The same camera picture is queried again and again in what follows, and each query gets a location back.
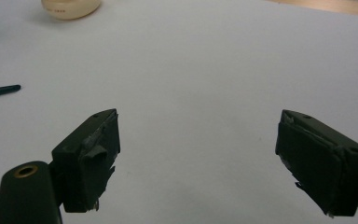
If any cream round container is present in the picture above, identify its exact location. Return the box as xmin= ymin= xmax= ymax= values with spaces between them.
xmin=40 ymin=0 xmax=103 ymax=21

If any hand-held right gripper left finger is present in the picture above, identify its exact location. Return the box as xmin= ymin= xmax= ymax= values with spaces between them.
xmin=51 ymin=107 xmax=121 ymax=214

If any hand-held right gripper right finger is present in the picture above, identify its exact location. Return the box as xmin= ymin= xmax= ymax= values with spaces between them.
xmin=274 ymin=108 xmax=358 ymax=217

